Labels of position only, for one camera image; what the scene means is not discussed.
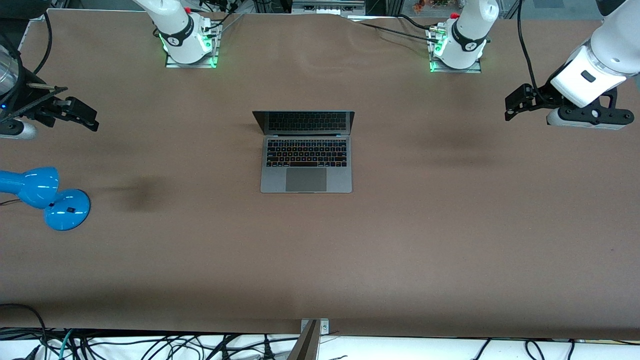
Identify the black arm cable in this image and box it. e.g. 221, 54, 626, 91
31, 12, 54, 77
517, 0, 540, 94

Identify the grey metal post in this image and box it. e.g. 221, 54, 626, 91
286, 320, 321, 360

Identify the small metal table bracket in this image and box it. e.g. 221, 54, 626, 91
300, 318, 330, 335

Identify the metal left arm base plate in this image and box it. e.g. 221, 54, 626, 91
428, 26, 483, 75

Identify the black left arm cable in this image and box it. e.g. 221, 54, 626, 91
517, 0, 540, 94

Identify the black looped floor cable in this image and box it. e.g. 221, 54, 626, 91
0, 303, 49, 360

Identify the grey background device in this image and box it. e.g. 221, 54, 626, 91
291, 0, 367, 16

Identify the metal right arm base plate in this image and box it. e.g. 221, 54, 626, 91
164, 22, 220, 69

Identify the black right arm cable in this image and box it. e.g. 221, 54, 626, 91
31, 12, 54, 77

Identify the teal floor cable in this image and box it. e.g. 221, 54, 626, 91
58, 328, 75, 360

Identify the long black table cable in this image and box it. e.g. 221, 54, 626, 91
350, 20, 437, 43

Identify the grey laptop with black keyboard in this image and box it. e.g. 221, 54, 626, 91
251, 110, 356, 194

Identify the blue desk lamp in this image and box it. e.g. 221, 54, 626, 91
0, 166, 92, 232

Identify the short black table cable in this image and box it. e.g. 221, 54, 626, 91
394, 14, 432, 31

